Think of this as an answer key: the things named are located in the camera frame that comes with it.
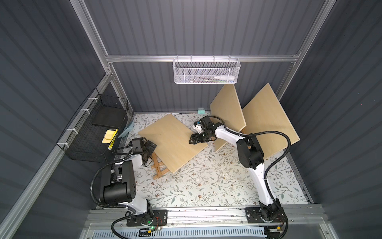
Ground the light plywood board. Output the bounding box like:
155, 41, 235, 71
210, 84, 247, 132
242, 84, 300, 159
138, 114, 208, 173

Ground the wooden easel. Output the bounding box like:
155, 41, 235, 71
151, 152, 170, 179

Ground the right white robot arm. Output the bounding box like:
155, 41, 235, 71
189, 116, 282, 222

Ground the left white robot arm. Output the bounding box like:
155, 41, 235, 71
99, 137, 157, 221

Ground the small teal box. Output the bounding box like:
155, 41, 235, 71
198, 108, 206, 115

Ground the teal calculator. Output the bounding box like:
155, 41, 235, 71
118, 121, 134, 138

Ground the yellow green pen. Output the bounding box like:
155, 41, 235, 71
107, 129, 118, 150

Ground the yellow sticky note pad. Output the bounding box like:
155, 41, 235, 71
102, 129, 118, 143

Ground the floral table mat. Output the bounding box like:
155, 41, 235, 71
124, 114, 308, 208

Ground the white marker in basket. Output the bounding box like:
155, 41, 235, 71
213, 75, 236, 82

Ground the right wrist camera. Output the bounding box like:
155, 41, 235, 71
193, 121, 204, 133

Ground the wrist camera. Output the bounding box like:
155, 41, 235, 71
131, 137, 144, 153
193, 121, 204, 133

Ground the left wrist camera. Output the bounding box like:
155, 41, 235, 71
131, 137, 144, 153

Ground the black wire wall basket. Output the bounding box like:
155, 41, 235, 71
57, 90, 129, 163

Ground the white wire mesh basket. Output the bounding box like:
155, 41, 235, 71
172, 57, 241, 84

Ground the left black corrugated cable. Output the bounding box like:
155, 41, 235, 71
90, 144, 135, 239

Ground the black corrugated cable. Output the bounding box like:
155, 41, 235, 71
90, 144, 135, 239
208, 115, 291, 207

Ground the right black corrugated cable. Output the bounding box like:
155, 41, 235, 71
208, 115, 291, 207

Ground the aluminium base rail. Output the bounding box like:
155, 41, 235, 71
80, 204, 338, 239

